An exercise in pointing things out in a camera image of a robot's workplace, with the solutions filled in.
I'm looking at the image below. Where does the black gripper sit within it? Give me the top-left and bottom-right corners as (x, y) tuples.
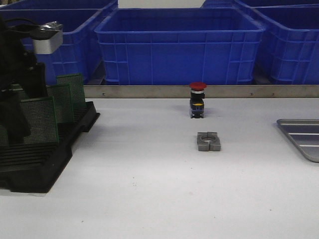
(0, 18), (48, 144)

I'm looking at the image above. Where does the green perforated circuit board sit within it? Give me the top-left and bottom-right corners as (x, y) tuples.
(47, 84), (74, 123)
(20, 97), (59, 144)
(56, 73), (86, 109)

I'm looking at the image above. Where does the black slotted board rack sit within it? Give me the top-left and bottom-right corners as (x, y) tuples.
(0, 101), (100, 193)

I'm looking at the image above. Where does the silver metal tray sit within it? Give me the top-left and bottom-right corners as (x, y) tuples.
(277, 119), (319, 163)

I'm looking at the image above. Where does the blue left plastic bin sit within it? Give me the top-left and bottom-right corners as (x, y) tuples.
(0, 9), (103, 85)

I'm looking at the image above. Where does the blue plastic bin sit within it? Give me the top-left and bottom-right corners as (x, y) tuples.
(251, 6), (319, 85)
(95, 8), (263, 85)
(0, 9), (103, 85)

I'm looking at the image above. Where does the blue rear left bin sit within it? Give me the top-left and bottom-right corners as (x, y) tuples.
(0, 0), (118, 10)

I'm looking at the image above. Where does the blue center plastic bin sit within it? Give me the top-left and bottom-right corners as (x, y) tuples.
(95, 8), (263, 85)

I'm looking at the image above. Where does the red emergency stop button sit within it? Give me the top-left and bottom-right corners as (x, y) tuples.
(189, 82), (207, 119)

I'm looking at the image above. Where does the grey metal clamp block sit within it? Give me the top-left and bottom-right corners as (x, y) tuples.
(197, 132), (221, 151)

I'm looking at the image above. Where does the blue rear right bin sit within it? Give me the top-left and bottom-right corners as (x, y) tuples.
(201, 0), (319, 8)

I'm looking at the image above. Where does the blue right plastic bin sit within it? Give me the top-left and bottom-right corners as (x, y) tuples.
(251, 6), (319, 85)

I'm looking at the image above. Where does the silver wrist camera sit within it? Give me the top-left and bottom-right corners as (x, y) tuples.
(30, 21), (63, 54)

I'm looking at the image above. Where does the metal table edge rail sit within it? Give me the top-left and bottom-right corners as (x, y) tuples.
(84, 85), (319, 99)

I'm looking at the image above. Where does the black cable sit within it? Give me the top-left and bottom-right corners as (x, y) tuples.
(4, 17), (43, 33)

